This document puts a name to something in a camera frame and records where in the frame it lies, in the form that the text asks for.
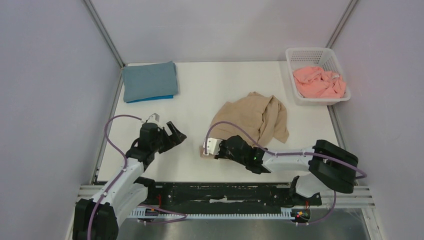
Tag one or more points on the aluminium frame rail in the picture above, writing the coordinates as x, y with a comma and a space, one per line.
361, 198

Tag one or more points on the white plastic basket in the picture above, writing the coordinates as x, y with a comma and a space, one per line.
298, 57

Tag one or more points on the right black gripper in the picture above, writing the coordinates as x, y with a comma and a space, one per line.
221, 148

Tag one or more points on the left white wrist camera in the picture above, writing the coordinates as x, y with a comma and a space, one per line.
153, 118

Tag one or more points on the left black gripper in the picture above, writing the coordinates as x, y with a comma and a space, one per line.
173, 140

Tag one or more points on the folded grey-blue t shirt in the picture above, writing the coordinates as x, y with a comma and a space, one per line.
151, 80

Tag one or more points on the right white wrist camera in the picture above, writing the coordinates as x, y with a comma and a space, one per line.
211, 146

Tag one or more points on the pink t shirt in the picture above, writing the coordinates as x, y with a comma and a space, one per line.
314, 82

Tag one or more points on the beige t shirt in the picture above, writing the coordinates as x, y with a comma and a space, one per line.
262, 117

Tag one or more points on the white slotted cable duct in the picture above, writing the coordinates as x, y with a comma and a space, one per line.
146, 213

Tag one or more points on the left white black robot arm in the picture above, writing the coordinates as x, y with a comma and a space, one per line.
100, 217

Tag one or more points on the folded bright blue t shirt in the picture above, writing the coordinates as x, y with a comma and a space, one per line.
164, 97

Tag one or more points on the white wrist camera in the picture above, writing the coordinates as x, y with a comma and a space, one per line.
211, 146
153, 118

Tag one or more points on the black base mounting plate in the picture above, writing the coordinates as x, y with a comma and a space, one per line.
226, 197

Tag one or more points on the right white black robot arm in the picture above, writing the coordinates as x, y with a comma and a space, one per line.
326, 166

